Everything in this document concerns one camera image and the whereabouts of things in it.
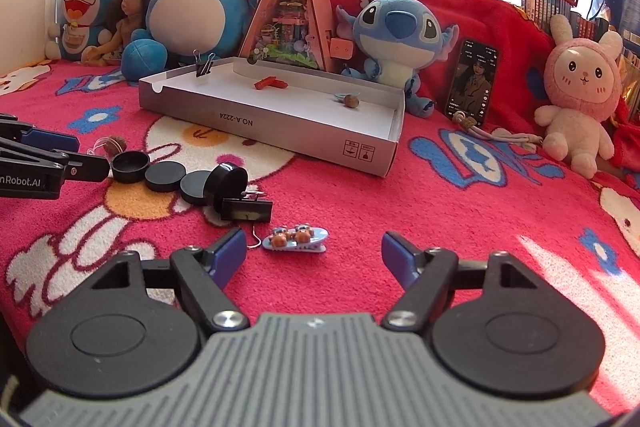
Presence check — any white cardboard box tray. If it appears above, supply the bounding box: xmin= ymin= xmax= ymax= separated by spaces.
xmin=138 ymin=56 xmax=406 ymax=178

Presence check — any large black binder clip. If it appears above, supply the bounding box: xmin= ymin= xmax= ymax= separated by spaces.
xmin=220 ymin=189 xmax=275 ymax=252

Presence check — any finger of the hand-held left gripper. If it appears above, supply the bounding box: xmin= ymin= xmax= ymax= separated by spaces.
xmin=0 ymin=146 xmax=111 ymax=184
xmin=0 ymin=113 xmax=81 ymax=154

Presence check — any red cloth bag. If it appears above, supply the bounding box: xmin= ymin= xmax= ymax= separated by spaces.
xmin=607 ymin=97 xmax=640 ymax=162

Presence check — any beige cord with bead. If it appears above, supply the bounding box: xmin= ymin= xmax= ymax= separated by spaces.
xmin=452 ymin=111 xmax=543 ymax=152

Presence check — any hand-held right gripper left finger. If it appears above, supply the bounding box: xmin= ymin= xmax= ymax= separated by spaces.
xmin=92 ymin=228 xmax=251 ymax=333

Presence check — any small black binder clip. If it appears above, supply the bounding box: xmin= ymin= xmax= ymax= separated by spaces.
xmin=191 ymin=49 xmax=219 ymax=78

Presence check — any black round disc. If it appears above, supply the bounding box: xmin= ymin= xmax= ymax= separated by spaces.
xmin=145 ymin=161 xmax=185 ymax=192
xmin=180 ymin=171 xmax=213 ymax=205

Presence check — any pink bunny plush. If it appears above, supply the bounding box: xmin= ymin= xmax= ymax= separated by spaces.
xmin=534 ymin=13 xmax=624 ymax=179

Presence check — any pink triangular dollhouse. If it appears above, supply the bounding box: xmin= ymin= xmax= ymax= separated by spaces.
xmin=237 ymin=0 xmax=356 ymax=72

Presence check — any black round lid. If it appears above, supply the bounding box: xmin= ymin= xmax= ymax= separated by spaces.
xmin=111 ymin=151 xmax=151 ymax=184
xmin=204 ymin=162 xmax=249 ymax=215

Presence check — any red printed blanket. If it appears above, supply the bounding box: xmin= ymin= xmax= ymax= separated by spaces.
xmin=0 ymin=0 xmax=640 ymax=418

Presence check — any black smartphone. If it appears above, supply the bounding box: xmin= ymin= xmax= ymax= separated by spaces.
xmin=445 ymin=38 xmax=501 ymax=128

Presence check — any round blue mouse plush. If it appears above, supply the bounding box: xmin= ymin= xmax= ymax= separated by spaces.
xmin=121 ymin=0 xmax=268 ymax=82

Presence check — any blue hair clip with bears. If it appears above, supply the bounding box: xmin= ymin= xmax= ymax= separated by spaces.
xmin=262 ymin=224 xmax=330 ymax=255

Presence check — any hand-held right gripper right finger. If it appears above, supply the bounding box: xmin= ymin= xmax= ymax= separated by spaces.
xmin=381 ymin=231 xmax=543 ymax=333

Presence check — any blue alien plush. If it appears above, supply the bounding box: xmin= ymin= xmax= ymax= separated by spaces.
xmin=336 ymin=0 xmax=460 ymax=118

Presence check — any brown haired doll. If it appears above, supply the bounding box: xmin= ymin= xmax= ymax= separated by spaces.
xmin=82 ymin=0 xmax=153 ymax=66

